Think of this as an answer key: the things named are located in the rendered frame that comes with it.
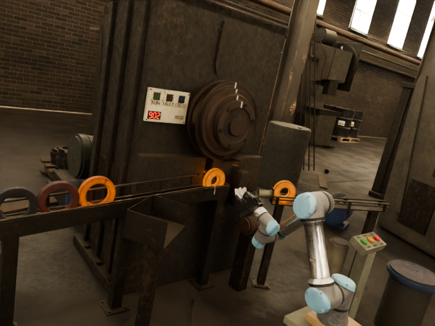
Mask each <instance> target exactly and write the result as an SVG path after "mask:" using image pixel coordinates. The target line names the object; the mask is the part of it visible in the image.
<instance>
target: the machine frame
mask: <svg viewBox="0 0 435 326"><path fill-rule="evenodd" d="M223 21H226V23H225V32H224V33H223V40H222V44H221V50H220V54H219V62H218V65H217V67H218V71H219V74H216V70H215V66H214V65H215V61H213V59H215V58H216V54H217V51H218V44H219V37H220V34H221V31H219V30H218V29H219V28H221V27H222V23H223ZM289 30H290V29H289V28H288V27H285V26H282V25H279V24H277V23H273V22H271V21H268V20H266V19H262V18H260V17H257V16H254V15H251V14H248V13H246V12H242V11H240V10H237V9H235V8H231V7H229V6H226V5H222V4H220V3H217V2H215V1H211V0H109V8H108V14H107V25H106V36H105V41H104V52H103V58H102V69H101V75H100V86H99V92H98V103H97V109H96V120H95V130H94V135H93V146H92V152H91V163H90V169H89V178H90V177H94V176H103V177H106V178H108V179H109V180H110V181H111V182H112V183H113V184H114V185H119V184H128V183H133V182H142V181H147V180H157V179H166V178H171V177H180V176H185V175H195V174H203V173H204V170H205V169H207V170H210V169H212V168H218V169H220V170H221V171H223V172H224V174H225V182H227V183H228V184H230V178H231V175H232V170H233V169H234V168H241V169H244V170H245V171H248V172H249V173H250V175H249V181H248V184H247V191H249V192H251V193H253V191H255V192H256V187H257V184H258V179H259V176H260V170H261V167H262V162H263V157H261V156H258V153H259V150H260V144H261V141H262V136H263V130H264V127H265V122H266V119H267V113H268V110H269V104H270V101H271V96H272V93H273V87H274V82H275V79H276V73H277V70H278V65H279V61H280V56H281V53H282V47H283V44H284V39H286V38H288V35H289ZM220 80H228V81H232V82H237V83H240V84H242V85H244V86H246V87H247V88H248V89H249V90H250V92H251V93H252V95H253V96H254V99H255V101H256V106H257V112H258V116H257V123H256V128H255V130H254V134H253V136H252V138H251V140H250V141H249V143H248V144H247V146H246V147H245V148H244V149H243V150H242V151H241V152H240V153H239V154H237V155H236V156H235V157H232V158H234V159H236V160H241V161H242V163H240V162H227V161H224V160H214V159H211V158H209V157H207V156H205V155H203V154H201V153H200V152H198V150H197V149H196V148H195V147H194V146H193V144H192V143H191V141H190V137H189V136H188V133H187V131H186V125H185V123H184V124H174V123H165V122H149V121H144V120H143V118H144V110H145V105H146V97H147V92H148V87H152V88H157V89H166V90H171V91H179V92H188V93H190V97H189V101H188V105H189V103H190V101H191V99H192V98H193V97H194V95H195V94H196V93H197V92H198V91H199V90H201V89H202V88H203V87H206V86H207V85H209V84H211V83H213V82H216V81H220ZM233 164H237V165H240V167H238V166H234V165H233ZM202 179H203V176H195V177H194V185H196V184H203V181H202ZM211 202H212V201H204V202H197V203H193V204H187V205H189V209H188V215H187V219H186V226H185V227H184V228H183V229H182V230H181V231H180V232H179V233H178V234H177V236H176V237H175V238H174V239H173V240H172V241H171V242H170V244H169V245H168V246H167V247H166V248H165V249H164V250H163V251H162V256H161V262H160V267H159V274H158V278H157V285H156V287H158V286H161V285H166V284H169V283H175V282H178V281H182V280H186V279H190V278H193V277H196V275H197V269H198V266H199V260H200V257H201V251H202V247H203V241H204V237H205V231H206V225H207V221H208V215H209V211H210V206H211ZM246 210H248V209H246V208H244V207H243V206H233V205H231V204H229V203H228V202H227V201H226V200H225V203H224V207H223V212H222V216H221V222H220V225H219V231H218V235H217V240H216V246H215V249H214V255H213V258H212V264H211V268H210V274H211V273H214V272H219V271H222V270H227V269H230V268H232V266H233V262H234V256H235V253H236V248H237V245H238V239H239V236H240V228H239V221H240V217H239V214H240V213H242V212H244V211H246ZM118 222H119V218H116V219H110V220H106V221H100V222H97V223H90V224H84V225H83V230H82V234H76V235H74V238H73V244H74V245H75V247H76V248H77V249H78V251H79V253H80V254H81V255H82V257H83V258H84V259H85V261H86V263H87V264H88V265H89V267H90V269H91V270H92V271H93V273H94V274H95V276H96V277H97V279H98V280H99V282H100V283H101V284H102V286H103V287H104V288H105V290H106V292H107V293H108V294H109V286H110V281H111V272H112V267H113V258H114V253H115V245H116V239H117V230H118ZM147 247H148V245H145V244H142V243H138V242H136V241H133V240H131V244H130V249H129V257H128V266H127V270H126V278H125V283H124V291H123V295H124V294H129V293H132V292H137V291H140V288H141V283H142V276H143V271H144V264H145V259H146V252H147Z"/></svg>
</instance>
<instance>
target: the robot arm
mask: <svg viewBox="0 0 435 326"><path fill-rule="evenodd" d="M254 194H257V193H256V192H255V191H253V193H251V192H249V191H247V189H246V187H244V188H243V189H242V188H239V189H235V195H236V199H237V201H238V202H239V203H240V204H241V205H242V206H243V207H244V208H246V209H248V210H246V211H244V212H242V213H240V214H239V217H240V219H245V218H247V217H248V216H250V215H251V214H252V215H253V217H254V218H255V219H256V220H257V221H258V223H259V224H260V226H259V227H258V229H257V231H256V233H255V234H254V236H253V238H252V244H253V245H254V246H255V247H256V248H263V247H264V246H265V244H266V243H271V242H275V241H282V240H284V239H286V238H287V236H288V235H290V234H291V233H293V232H295V231H296V230H298V229H299V228H301V227H303V226H304V231H305V236H306V245H307V254H308V260H309V269H310V274H311V278H310V279H309V281H308V285H309V288H308V289H307V290H306V292H305V300H306V303H307V305H308V306H309V307H310V308H311V310H313V311H314V312H316V313H317V318H318V320H319V321H320V322H321V323H322V324H324V325H325V326H348V323H349V319H348V310H349V307H350V304H351V301H352V298H353V294H354V292H355V287H356V285H355V283H354V282H353V281H352V280H351V279H350V278H348V277H346V276H343V275H341V274H333V275H332V276H331V277H330V274H329V266H328V257H327V252H326V243H325V238H324V229H323V222H324V221H325V220H326V219H325V215H327V214H329V213H330V212H331V211H332V210H333V208H334V205H335V202H334V199H333V197H332V196H331V195H330V194H329V193H328V192H325V191H315V192H305V193H301V194H300V195H298V196H297V197H296V199H295V200H294V203H293V211H294V213H295V214H294V215H293V216H291V217H290V218H288V219H287V220H285V221H284V222H282V223H281V224H278V223H277V222H276V220H274V219H273V217H272V216H271V215H270V214H269V213H268V211H267V210H266V209H265V208H264V207H262V206H263V202H262V201H261V200H260V199H259V197H260V196H259V195H258V194H257V197H256V196H255V195H254Z"/></svg>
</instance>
